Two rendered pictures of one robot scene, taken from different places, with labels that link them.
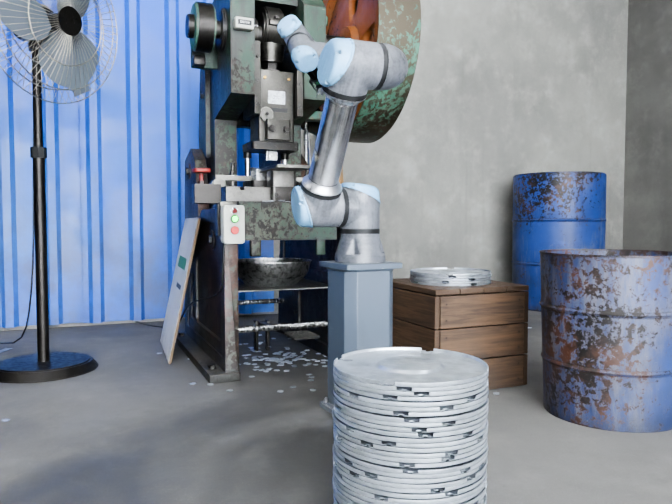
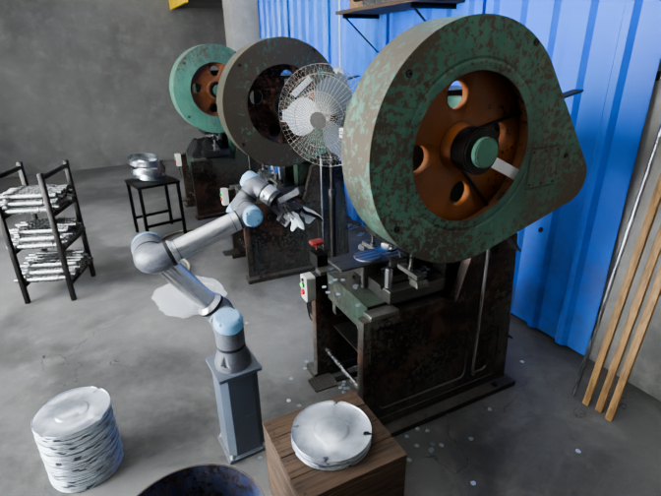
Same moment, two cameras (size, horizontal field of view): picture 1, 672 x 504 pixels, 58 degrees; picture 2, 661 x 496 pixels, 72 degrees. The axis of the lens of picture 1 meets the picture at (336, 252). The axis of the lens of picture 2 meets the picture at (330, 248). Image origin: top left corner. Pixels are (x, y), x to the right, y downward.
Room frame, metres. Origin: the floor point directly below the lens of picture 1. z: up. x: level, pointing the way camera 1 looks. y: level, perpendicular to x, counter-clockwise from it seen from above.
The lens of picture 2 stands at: (2.14, -1.67, 1.64)
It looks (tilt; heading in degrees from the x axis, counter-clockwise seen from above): 23 degrees down; 87
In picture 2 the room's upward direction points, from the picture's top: 1 degrees counter-clockwise
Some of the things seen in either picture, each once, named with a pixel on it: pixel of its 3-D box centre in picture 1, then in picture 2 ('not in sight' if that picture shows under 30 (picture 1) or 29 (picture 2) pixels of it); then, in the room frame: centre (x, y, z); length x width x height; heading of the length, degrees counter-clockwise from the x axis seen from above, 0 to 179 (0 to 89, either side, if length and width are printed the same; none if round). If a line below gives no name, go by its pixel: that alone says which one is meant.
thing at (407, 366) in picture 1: (409, 364); (72, 410); (1.14, -0.14, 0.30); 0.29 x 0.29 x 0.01
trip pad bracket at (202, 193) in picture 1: (206, 208); (319, 267); (2.19, 0.47, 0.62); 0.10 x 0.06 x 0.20; 113
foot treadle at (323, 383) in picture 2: (281, 330); (364, 371); (2.40, 0.22, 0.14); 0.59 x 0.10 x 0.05; 23
